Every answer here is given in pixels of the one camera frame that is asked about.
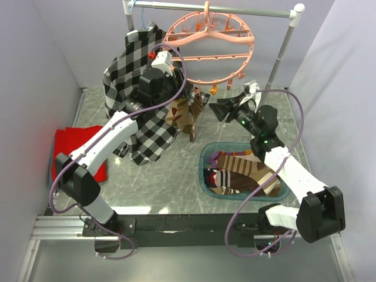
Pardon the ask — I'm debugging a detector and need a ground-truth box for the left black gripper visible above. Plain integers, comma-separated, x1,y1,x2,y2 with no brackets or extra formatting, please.
152,68,193,108

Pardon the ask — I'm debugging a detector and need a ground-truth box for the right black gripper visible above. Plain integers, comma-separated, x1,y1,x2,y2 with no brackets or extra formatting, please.
209,92,261,137

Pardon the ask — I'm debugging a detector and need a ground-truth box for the beige striped sock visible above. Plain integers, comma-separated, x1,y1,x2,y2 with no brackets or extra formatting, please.
165,98,193,134
189,87,203,142

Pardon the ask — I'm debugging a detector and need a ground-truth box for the pink round clip hanger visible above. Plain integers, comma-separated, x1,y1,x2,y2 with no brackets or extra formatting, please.
164,1,255,95

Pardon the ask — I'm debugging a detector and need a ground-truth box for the brown striped sock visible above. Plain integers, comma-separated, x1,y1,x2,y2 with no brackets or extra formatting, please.
203,150,281,197

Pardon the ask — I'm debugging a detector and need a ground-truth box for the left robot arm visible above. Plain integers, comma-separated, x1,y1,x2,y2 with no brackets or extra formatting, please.
51,63,189,236

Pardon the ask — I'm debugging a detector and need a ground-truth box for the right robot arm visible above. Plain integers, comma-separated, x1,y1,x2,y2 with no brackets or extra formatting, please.
209,92,345,243

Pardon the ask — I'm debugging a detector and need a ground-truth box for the black white checkered shirt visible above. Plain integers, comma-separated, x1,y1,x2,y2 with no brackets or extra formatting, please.
103,22,210,165

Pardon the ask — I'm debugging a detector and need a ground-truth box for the metal clothes rack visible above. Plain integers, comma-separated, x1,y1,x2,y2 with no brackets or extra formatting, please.
123,1,306,89

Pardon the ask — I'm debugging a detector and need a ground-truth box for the teal plastic basket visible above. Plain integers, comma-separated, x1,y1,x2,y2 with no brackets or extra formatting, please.
199,142,274,200

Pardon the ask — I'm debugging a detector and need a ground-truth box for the red folded cloth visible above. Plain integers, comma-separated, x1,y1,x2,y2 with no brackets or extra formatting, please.
51,125,107,189

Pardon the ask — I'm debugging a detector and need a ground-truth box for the black base beam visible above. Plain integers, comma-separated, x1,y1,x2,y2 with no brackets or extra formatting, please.
82,213,291,250

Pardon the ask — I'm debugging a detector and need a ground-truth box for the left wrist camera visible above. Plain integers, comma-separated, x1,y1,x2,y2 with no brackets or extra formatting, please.
151,51,173,75

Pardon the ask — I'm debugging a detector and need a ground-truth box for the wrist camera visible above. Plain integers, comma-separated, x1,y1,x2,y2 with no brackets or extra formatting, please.
243,80,261,103
151,51,173,75

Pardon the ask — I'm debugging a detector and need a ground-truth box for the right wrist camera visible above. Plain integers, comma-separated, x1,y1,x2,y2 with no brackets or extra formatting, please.
243,80,261,103

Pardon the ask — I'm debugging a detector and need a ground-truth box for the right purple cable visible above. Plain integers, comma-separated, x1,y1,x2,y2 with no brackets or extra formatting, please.
224,89,305,258

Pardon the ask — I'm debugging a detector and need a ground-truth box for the purple cable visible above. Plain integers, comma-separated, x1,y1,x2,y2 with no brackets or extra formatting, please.
49,43,187,261
224,89,305,258

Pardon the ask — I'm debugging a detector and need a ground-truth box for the blue wire hanger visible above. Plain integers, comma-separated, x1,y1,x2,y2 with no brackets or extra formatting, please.
130,0,146,29

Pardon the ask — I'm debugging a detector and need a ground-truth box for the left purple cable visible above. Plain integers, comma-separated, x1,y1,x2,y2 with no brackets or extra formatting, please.
49,43,187,261

